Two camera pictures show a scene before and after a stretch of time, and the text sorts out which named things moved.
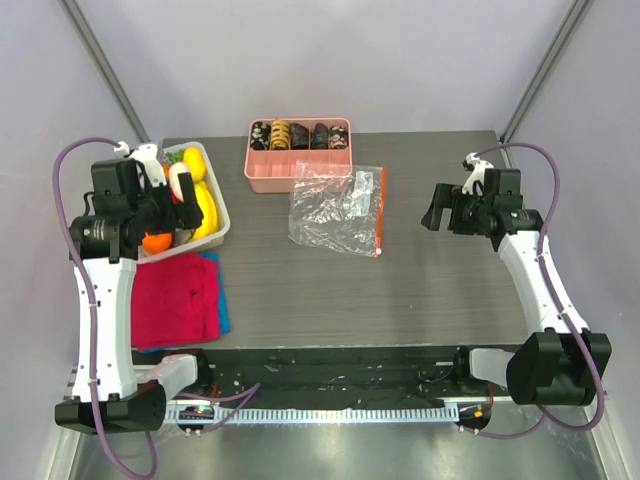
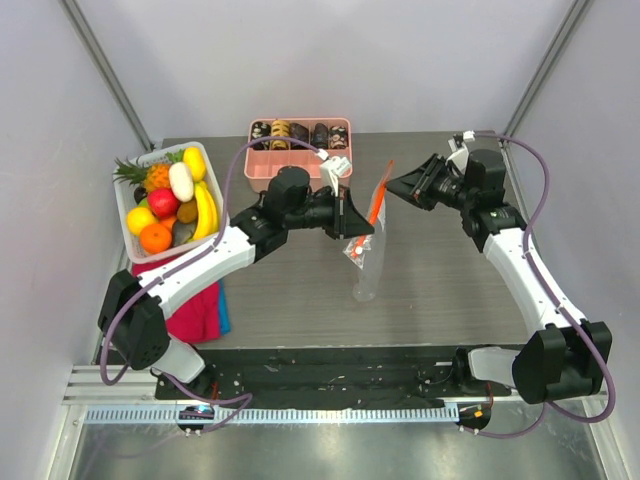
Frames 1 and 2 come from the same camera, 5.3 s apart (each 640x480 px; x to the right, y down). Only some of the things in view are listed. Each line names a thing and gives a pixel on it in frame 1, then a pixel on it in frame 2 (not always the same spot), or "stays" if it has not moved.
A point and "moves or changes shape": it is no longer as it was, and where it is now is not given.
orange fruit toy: x=156 y=243 stays
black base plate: x=330 y=378 stays
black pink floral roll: x=338 y=138 stays
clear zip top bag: x=338 y=205 moves or changes shape
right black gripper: x=454 y=211 -> x=430 y=181
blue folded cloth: x=224 y=316 stays
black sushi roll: x=320 y=137 stays
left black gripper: x=188 y=213 -> x=346 y=220
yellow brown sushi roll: x=280 y=134 stays
